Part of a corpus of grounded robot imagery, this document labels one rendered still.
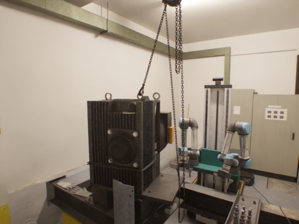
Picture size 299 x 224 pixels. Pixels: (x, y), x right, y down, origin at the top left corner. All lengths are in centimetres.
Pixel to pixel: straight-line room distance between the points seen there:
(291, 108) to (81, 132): 356
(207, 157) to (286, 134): 196
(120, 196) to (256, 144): 329
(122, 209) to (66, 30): 203
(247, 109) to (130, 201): 326
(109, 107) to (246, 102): 314
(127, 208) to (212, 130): 163
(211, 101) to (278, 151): 208
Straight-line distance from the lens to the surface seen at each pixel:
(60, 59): 241
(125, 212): 144
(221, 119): 256
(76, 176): 250
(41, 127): 230
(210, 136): 263
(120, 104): 151
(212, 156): 260
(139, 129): 135
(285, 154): 425
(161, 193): 155
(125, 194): 136
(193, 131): 236
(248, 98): 412
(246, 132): 219
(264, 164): 432
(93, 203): 192
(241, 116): 416
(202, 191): 213
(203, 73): 458
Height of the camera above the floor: 167
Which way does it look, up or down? 6 degrees down
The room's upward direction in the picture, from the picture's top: straight up
